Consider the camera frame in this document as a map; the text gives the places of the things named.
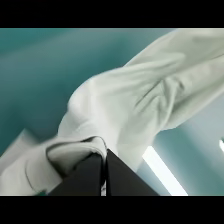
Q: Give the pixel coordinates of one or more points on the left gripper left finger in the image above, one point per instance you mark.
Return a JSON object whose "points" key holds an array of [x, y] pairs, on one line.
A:
{"points": [[85, 180]]}

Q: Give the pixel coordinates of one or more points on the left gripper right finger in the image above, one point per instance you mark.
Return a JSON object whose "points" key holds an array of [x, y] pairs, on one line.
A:
{"points": [[126, 180]]}

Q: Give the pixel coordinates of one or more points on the white T-shirt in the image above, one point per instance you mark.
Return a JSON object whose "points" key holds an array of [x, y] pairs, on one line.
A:
{"points": [[133, 100]]}

